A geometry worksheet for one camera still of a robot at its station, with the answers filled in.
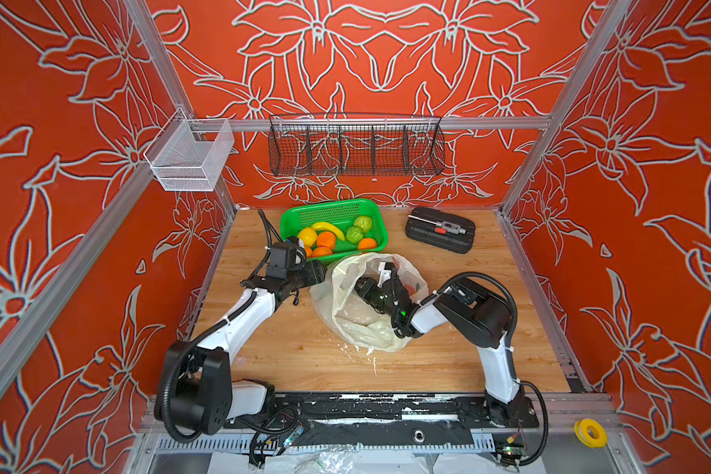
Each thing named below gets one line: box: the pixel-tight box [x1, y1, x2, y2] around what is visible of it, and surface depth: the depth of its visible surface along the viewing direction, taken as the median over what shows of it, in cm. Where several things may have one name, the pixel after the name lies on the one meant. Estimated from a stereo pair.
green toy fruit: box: [353, 215, 373, 233], surface depth 109 cm
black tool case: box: [405, 207, 476, 254], surface depth 106 cm
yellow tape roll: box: [573, 418, 608, 449], surface depth 71 cm
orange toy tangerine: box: [311, 246, 333, 257], surface depth 100 cm
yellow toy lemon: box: [298, 227, 317, 247], surface depth 106 cm
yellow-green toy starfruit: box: [345, 226, 364, 244], surface depth 106 cm
